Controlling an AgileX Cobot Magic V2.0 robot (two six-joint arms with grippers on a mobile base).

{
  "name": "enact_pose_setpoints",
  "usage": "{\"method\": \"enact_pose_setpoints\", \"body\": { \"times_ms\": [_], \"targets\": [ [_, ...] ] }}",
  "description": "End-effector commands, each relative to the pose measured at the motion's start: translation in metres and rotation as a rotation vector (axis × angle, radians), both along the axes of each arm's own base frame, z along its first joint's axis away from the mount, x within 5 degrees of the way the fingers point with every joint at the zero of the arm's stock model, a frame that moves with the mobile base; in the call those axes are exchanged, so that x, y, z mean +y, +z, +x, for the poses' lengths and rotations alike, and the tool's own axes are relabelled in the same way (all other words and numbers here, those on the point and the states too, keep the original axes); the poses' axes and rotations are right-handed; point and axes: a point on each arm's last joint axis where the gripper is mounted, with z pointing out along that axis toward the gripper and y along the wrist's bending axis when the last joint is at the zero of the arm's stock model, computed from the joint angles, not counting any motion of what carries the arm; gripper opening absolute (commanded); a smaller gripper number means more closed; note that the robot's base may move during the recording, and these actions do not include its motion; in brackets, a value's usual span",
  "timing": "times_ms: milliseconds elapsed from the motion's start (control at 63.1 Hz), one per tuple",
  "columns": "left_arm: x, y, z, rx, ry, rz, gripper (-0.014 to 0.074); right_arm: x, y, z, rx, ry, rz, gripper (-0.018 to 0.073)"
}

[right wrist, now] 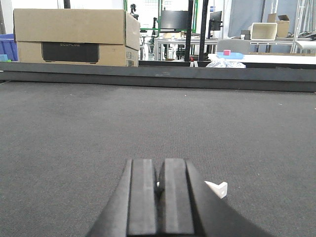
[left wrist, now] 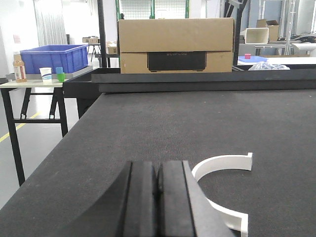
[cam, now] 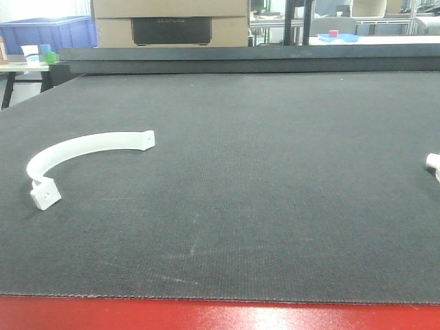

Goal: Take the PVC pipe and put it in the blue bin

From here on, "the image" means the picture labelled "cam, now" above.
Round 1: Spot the white curved PVC pipe clamp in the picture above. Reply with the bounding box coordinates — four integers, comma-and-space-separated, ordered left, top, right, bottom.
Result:
26, 130, 155, 211

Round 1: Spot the dark grey fabric mat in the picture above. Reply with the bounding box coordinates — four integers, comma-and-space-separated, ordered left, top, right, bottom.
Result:
1, 71, 439, 304

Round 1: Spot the cardboard box with black print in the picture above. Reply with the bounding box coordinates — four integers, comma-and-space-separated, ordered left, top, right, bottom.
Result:
91, 0, 250, 48

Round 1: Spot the blue tray on far table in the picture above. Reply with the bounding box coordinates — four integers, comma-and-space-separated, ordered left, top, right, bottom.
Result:
317, 33, 360, 43

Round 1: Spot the green plastic cup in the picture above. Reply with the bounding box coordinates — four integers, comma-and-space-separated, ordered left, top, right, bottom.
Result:
43, 52, 56, 64

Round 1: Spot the large blue storage crate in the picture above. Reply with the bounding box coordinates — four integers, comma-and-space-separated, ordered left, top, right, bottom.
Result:
1, 16, 98, 55

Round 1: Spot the blue plastic cup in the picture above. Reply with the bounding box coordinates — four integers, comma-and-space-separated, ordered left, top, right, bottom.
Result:
40, 44, 52, 54

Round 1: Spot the white plastic part at right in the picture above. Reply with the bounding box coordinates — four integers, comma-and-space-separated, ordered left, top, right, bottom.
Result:
426, 153, 440, 182

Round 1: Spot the white paper cup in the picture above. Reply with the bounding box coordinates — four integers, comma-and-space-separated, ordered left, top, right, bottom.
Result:
21, 45, 40, 67

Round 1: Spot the white side table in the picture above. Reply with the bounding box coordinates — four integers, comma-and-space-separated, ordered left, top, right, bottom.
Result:
1, 55, 54, 109

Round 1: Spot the black conveyor back rail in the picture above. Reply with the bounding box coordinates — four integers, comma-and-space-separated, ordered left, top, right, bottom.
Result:
59, 43, 439, 75

